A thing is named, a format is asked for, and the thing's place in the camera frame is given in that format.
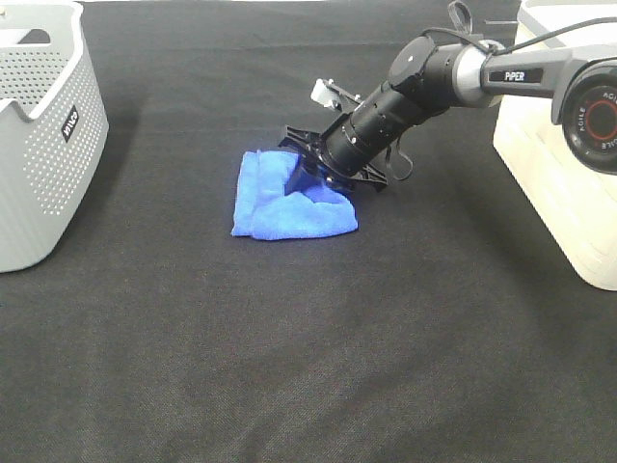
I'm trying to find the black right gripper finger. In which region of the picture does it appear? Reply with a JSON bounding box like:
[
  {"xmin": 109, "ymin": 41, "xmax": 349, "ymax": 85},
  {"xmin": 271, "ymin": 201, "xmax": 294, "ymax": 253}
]
[{"xmin": 283, "ymin": 162, "xmax": 322, "ymax": 195}]

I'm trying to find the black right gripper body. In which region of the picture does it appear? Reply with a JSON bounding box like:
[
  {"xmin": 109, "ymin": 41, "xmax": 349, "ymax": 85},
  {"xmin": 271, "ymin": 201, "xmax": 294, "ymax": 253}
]
[{"xmin": 279, "ymin": 125, "xmax": 389, "ymax": 193}]

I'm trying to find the blue microfiber towel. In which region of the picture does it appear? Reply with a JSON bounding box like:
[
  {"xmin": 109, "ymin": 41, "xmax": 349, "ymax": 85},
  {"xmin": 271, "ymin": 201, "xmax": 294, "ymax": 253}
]
[{"xmin": 230, "ymin": 150, "xmax": 359, "ymax": 241}]

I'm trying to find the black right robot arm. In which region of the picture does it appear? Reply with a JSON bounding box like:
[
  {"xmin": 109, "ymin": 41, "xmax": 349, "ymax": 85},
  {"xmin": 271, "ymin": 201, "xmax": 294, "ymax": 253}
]
[{"xmin": 281, "ymin": 35, "xmax": 616, "ymax": 194}]

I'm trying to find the black tablecloth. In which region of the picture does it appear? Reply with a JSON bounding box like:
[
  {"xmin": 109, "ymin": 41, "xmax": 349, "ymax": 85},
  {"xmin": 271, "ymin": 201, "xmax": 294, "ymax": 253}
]
[{"xmin": 1, "ymin": 1, "xmax": 616, "ymax": 462}]

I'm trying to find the grey perforated plastic basket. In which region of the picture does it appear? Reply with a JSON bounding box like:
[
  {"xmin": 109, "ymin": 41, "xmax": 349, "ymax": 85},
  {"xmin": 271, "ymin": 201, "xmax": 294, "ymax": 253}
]
[{"xmin": 1, "ymin": 1, "xmax": 109, "ymax": 272}]

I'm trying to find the white storage box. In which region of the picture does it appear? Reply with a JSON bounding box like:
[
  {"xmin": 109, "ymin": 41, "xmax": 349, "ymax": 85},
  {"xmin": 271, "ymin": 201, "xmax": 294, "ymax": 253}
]
[{"xmin": 493, "ymin": 1, "xmax": 616, "ymax": 291}]

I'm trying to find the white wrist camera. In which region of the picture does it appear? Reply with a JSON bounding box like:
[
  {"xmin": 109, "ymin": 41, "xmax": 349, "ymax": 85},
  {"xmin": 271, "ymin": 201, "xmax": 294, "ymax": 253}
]
[{"xmin": 310, "ymin": 78, "xmax": 362, "ymax": 113}]

